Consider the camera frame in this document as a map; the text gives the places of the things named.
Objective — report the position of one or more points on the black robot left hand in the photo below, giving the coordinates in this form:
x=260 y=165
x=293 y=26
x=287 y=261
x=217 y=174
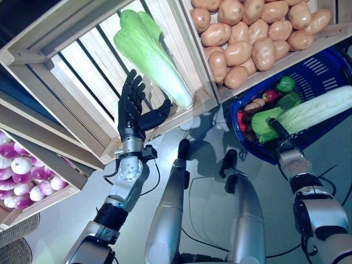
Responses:
x=132 y=110

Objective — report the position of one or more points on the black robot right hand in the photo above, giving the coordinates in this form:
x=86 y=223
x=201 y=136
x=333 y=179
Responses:
x=279 y=129

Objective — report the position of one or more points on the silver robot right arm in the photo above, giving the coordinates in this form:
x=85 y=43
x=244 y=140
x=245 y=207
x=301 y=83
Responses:
x=319 y=214

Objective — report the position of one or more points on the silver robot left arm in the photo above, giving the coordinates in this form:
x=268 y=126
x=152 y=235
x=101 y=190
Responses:
x=129 y=170

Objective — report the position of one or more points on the blue plastic shopping basket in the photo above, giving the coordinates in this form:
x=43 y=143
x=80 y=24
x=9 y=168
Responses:
x=324 y=74

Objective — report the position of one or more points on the woven wicker basket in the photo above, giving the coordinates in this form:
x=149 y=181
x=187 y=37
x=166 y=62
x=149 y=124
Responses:
x=19 y=225
x=13 y=251

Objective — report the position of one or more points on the small tan potato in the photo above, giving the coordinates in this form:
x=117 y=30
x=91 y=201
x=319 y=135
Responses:
x=255 y=104

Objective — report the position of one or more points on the red apple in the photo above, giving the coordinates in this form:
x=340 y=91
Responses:
x=270 y=95

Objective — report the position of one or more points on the red tomato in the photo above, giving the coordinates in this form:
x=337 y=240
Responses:
x=242 y=118

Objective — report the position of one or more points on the green bell pepper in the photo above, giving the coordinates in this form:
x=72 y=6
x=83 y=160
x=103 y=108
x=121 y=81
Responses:
x=286 y=83

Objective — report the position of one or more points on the wooden slatted cabbage crate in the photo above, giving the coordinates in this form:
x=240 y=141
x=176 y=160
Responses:
x=82 y=82

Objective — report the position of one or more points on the wooden display stand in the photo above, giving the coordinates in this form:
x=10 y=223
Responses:
x=41 y=123

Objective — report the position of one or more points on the wooden potato crate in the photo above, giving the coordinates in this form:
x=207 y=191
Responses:
x=327 y=39

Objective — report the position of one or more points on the purple white onion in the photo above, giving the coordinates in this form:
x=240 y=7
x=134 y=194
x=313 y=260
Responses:
x=11 y=202
x=45 y=187
x=35 y=193
x=20 y=165
x=38 y=171
x=6 y=173
x=20 y=148
x=59 y=182
x=23 y=191
x=6 y=147

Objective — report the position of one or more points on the silver robot left leg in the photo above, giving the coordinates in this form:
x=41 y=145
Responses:
x=165 y=220

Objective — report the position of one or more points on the dark robot waist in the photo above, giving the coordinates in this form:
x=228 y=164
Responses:
x=203 y=258

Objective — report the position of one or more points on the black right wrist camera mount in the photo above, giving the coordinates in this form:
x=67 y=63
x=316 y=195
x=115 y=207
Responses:
x=286 y=144

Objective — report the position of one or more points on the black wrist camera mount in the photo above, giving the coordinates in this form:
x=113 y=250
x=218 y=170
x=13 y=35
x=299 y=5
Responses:
x=149 y=152
x=286 y=144

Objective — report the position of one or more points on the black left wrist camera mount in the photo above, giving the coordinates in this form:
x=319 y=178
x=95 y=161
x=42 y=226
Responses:
x=149 y=152

